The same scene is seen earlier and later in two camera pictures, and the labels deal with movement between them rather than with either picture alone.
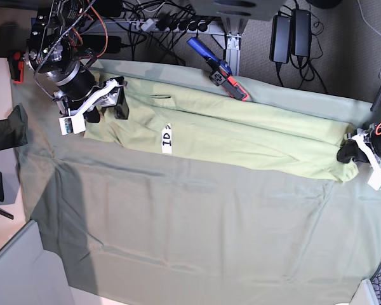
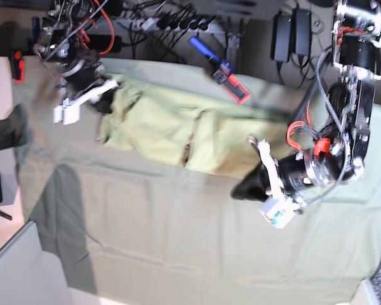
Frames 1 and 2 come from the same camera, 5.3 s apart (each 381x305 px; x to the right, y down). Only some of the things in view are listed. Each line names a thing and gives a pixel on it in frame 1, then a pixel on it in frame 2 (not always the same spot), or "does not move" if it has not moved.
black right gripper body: (349, 149) -> (254, 186)
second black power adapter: (301, 28) does not move
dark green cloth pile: (9, 133) does not move
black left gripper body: (122, 100) -> (105, 103)
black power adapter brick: (280, 39) does not move
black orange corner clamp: (16, 65) does not move
